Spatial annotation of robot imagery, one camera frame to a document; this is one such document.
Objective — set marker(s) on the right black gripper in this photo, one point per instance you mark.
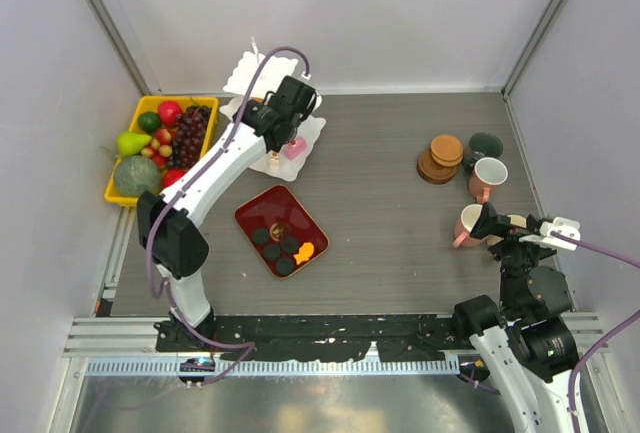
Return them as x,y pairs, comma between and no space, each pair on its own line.
490,221

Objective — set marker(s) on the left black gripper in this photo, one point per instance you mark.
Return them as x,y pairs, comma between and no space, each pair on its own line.
300,119

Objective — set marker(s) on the pink cake with cherry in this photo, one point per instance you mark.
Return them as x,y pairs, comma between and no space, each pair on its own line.
295,148

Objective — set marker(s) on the cream cake with chocolate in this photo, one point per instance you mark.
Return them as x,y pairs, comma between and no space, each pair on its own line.
274,161

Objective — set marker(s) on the black round cookie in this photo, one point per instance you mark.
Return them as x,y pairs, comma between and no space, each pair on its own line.
289,245
260,236
271,252
285,266

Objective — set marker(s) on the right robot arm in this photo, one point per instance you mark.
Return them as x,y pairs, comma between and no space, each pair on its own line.
522,339

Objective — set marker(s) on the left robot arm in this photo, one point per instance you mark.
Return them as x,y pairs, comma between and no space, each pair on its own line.
169,222

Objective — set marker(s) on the cream cup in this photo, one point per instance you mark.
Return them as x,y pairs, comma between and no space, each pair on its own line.
493,240

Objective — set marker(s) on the pink mug lying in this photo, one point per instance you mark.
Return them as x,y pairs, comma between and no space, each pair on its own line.
464,225

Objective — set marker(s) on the pink mug upright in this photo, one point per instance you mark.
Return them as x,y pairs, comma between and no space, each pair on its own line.
488,175

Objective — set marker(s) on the white three-tier serving stand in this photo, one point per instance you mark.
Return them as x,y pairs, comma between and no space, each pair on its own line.
270,77

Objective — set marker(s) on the stack of wooden coasters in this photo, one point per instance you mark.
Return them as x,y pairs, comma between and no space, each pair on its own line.
439,163

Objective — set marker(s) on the dark green mug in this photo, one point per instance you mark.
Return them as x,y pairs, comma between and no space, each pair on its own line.
480,145

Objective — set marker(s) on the dark purple grape bunch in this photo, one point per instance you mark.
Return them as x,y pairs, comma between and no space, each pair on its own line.
189,137

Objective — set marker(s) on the red apple at back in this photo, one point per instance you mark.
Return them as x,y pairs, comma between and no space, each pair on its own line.
169,112

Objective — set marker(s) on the red apple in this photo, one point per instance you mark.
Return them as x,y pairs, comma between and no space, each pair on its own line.
171,176
169,112

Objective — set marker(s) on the small red cherry cluster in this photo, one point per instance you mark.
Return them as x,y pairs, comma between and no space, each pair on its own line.
159,149

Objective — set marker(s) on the red apple at front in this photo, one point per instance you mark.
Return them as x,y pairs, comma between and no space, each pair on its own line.
171,176

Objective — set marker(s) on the green lime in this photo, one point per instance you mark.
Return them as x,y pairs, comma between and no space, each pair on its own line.
149,122

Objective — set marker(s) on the yellow plastic fruit bin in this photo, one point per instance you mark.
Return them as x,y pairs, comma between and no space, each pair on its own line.
150,103

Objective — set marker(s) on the green pear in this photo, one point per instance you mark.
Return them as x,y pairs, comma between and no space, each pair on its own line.
131,143

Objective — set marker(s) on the green melon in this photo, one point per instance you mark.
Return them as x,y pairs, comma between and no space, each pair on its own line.
136,175

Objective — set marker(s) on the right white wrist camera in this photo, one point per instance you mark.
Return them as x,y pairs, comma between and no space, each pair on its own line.
559,233

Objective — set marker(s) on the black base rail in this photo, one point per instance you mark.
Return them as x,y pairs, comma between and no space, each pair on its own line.
340,338

